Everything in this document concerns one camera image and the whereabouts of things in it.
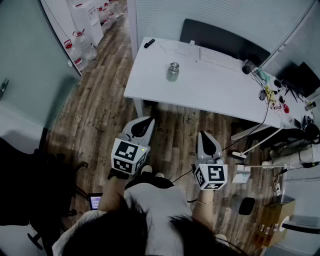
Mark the cardboard box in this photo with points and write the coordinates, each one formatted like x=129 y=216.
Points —
x=273 y=220

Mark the white rounded square device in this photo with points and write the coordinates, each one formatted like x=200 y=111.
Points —
x=168 y=47

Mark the small red object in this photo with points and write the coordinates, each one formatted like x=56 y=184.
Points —
x=286 y=108

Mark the person's white shirt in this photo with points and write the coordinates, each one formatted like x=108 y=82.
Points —
x=160 y=202

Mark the black stick-shaped device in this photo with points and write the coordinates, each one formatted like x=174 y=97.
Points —
x=149 y=43

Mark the white flat square pad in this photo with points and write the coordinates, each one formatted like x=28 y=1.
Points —
x=182 y=51

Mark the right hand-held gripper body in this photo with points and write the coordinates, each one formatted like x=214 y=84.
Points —
x=215 y=175

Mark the yellow packet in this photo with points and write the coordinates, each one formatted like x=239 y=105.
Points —
x=270 y=93

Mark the black laptop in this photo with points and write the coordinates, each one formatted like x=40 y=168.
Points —
x=300 y=80

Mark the black cylinder speaker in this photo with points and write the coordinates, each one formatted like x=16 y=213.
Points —
x=248 y=66

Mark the teal cloth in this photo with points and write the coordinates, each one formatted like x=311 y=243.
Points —
x=262 y=75

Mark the small metal jar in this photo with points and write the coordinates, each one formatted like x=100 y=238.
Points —
x=172 y=75

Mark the small white door plate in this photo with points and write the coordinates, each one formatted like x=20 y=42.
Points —
x=70 y=64

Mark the white water dispenser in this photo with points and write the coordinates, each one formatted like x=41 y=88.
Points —
x=86 y=17

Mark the small black box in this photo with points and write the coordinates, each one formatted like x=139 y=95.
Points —
x=297 y=123

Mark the grey computer mouse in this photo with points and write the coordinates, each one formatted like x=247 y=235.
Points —
x=262 y=95

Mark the black office chair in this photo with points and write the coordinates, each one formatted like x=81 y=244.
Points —
x=30 y=180

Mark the black monitor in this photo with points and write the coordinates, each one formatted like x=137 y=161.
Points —
x=220 y=40

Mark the white keyboard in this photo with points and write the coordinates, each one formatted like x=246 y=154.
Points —
x=220 y=58

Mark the clear water bottle red cap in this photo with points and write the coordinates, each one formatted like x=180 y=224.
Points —
x=75 y=56
x=85 y=43

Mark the white power strip box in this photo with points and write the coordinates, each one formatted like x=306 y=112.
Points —
x=241 y=174

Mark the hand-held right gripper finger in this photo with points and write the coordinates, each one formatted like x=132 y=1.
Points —
x=200 y=147
x=217 y=150

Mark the black oval pad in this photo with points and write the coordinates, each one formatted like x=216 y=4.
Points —
x=246 y=206

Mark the small white adapter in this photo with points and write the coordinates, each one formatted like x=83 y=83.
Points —
x=192 y=43

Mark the person's left forearm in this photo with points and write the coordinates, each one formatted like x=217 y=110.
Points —
x=112 y=195

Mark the person's right forearm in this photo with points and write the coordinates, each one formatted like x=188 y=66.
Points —
x=203 y=212

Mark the white desk leg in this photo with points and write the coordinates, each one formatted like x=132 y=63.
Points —
x=139 y=108

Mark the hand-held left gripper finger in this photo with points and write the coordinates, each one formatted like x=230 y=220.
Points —
x=150 y=132
x=130 y=126

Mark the person's black shorts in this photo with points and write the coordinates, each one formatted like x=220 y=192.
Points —
x=155 y=178

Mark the phone with lit screen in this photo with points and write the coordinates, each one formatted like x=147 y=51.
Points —
x=95 y=202

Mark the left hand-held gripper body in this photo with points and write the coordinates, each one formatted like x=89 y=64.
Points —
x=125 y=152

